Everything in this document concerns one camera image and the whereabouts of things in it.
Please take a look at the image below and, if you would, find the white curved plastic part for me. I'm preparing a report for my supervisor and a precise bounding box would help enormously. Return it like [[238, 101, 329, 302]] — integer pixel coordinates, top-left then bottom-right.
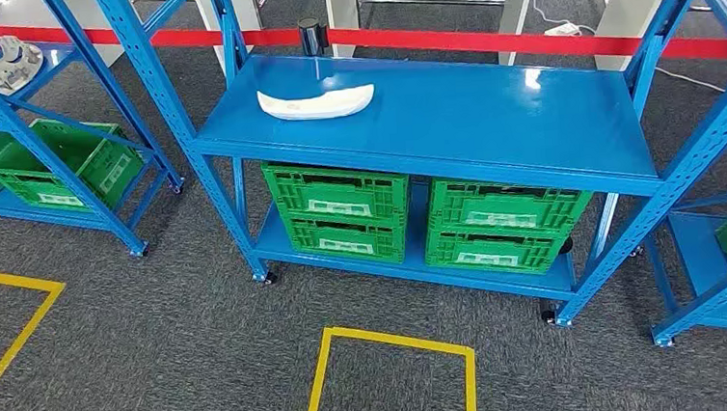
[[256, 81, 378, 124]]

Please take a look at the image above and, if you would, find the blue metal shelf rack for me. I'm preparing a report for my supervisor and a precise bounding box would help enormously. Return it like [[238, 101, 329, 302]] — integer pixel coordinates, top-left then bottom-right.
[[641, 188, 727, 348], [0, 0, 190, 267], [92, 0, 727, 358]]

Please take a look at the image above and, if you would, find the grey wheel cover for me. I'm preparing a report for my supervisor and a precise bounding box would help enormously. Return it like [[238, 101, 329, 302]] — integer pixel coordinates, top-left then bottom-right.
[[0, 33, 47, 97]]

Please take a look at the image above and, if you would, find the red barrier belt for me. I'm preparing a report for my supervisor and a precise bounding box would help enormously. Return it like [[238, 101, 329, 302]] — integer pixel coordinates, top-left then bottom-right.
[[0, 0, 302, 68], [325, 0, 727, 89]]

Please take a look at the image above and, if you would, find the white power strip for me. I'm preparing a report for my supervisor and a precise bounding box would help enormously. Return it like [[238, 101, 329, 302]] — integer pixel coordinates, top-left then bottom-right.
[[542, 20, 581, 39]]

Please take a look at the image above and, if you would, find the black barrier post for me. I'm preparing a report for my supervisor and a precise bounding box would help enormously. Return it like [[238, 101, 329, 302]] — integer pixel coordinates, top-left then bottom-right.
[[296, 15, 331, 57]]

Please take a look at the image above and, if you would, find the white power cable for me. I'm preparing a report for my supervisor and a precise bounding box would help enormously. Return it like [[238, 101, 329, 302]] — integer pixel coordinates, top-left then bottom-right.
[[528, 0, 727, 106]]

